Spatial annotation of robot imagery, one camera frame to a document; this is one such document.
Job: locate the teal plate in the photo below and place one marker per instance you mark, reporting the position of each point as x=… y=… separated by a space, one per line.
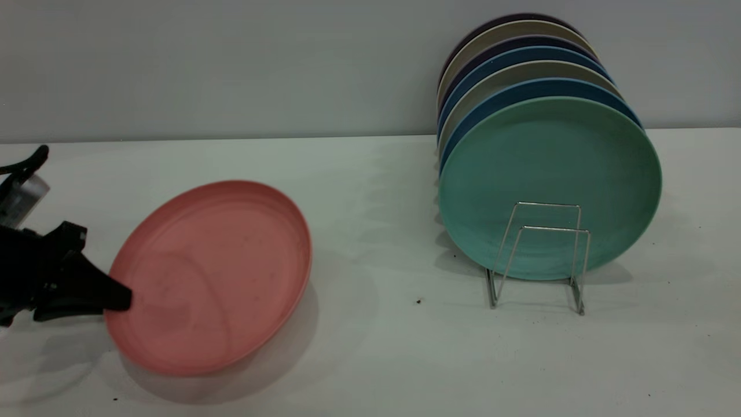
x=550 y=162

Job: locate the dark navy plate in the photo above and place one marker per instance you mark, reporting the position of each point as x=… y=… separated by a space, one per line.
x=521 y=42

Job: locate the cream plate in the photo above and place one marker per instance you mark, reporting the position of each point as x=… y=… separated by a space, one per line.
x=521 y=69
x=521 y=30

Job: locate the pink plate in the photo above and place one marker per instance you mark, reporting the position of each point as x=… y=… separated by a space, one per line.
x=214 y=278

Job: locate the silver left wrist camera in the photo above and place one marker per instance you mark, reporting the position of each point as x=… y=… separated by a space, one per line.
x=23 y=197

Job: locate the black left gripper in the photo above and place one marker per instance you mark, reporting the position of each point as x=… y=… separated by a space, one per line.
x=35 y=272

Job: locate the dark purple plate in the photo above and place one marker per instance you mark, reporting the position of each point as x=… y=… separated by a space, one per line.
x=509 y=18

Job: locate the blue plate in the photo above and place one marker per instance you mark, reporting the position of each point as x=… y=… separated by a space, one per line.
x=532 y=54
x=538 y=88

